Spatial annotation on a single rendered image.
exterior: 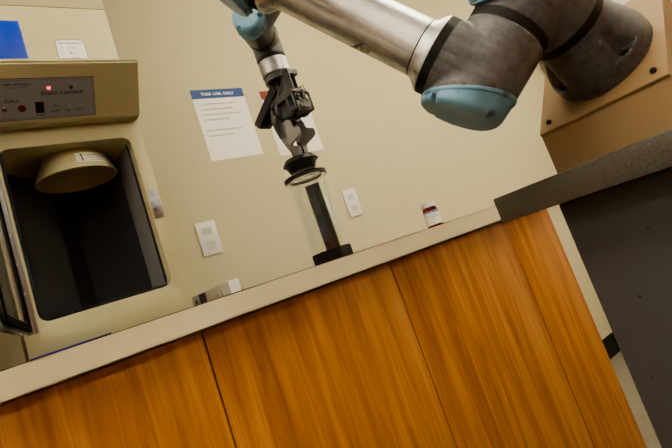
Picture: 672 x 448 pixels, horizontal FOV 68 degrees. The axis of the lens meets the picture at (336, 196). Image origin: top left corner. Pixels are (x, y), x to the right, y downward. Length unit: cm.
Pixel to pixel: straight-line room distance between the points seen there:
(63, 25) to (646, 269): 126
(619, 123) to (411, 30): 32
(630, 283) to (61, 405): 82
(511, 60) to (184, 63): 143
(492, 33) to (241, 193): 125
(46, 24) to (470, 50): 99
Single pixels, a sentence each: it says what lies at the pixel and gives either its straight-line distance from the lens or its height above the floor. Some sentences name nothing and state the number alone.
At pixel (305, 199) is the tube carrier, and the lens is 118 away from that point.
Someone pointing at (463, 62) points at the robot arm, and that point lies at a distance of 69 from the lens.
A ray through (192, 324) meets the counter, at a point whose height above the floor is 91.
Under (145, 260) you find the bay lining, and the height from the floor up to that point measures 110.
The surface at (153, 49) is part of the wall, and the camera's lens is 193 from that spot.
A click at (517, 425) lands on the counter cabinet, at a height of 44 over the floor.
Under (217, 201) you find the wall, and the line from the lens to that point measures 174.
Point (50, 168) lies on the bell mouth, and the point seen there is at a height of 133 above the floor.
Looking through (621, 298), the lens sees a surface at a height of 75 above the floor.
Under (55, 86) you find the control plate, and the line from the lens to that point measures 119.
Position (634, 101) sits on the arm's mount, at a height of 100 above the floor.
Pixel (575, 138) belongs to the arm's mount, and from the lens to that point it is 84.
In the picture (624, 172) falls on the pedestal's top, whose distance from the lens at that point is 70.
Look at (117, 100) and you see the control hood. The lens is 123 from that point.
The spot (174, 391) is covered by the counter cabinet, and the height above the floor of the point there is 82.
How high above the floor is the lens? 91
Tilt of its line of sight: 8 degrees up
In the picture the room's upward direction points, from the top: 20 degrees counter-clockwise
